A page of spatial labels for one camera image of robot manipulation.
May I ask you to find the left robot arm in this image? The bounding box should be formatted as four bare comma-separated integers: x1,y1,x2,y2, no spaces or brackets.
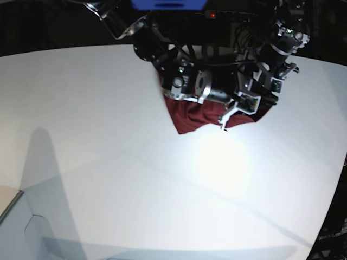
250,1,310,106

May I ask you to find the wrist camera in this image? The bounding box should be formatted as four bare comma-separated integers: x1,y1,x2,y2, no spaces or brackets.
236,92,261,115
271,78,283,94

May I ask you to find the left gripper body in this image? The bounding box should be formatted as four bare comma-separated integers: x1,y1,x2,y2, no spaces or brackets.
250,62,300,106

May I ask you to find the blue box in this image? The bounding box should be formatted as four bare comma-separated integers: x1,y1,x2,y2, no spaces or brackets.
131,0,207,11

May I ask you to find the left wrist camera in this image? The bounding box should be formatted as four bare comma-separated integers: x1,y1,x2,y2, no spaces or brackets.
271,78,283,94

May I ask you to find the black power strip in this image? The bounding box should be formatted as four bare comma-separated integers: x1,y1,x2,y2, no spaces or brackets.
204,10,257,22

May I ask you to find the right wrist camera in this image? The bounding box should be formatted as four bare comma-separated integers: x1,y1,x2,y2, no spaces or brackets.
236,92,261,115

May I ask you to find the dark red t-shirt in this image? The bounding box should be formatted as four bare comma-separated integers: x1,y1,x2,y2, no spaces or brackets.
157,71,274,135

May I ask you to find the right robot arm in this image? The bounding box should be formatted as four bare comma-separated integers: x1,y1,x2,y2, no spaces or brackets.
84,1,252,134

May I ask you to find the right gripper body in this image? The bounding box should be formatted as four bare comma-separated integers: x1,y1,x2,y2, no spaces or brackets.
218,73,249,131

